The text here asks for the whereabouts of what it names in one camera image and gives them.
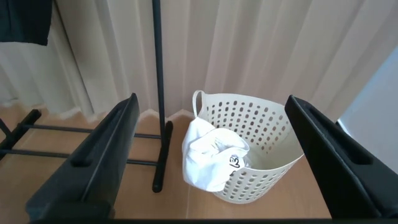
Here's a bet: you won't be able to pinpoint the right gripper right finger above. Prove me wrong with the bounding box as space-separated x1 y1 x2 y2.
284 95 398 218

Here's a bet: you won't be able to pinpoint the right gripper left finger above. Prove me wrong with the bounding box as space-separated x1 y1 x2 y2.
26 92 141 218

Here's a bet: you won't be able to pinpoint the white printed t-shirt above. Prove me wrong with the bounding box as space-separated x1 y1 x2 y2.
182 116 251 193

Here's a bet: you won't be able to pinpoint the black shorts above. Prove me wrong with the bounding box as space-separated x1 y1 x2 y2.
0 0 53 47

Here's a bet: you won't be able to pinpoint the white laundry basket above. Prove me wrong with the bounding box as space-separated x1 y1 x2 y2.
192 90 305 205

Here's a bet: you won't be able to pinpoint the black clothes rack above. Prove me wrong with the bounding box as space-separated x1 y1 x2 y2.
0 0 174 194

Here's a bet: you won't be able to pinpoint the beige curtain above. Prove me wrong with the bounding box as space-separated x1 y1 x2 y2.
0 0 398 122

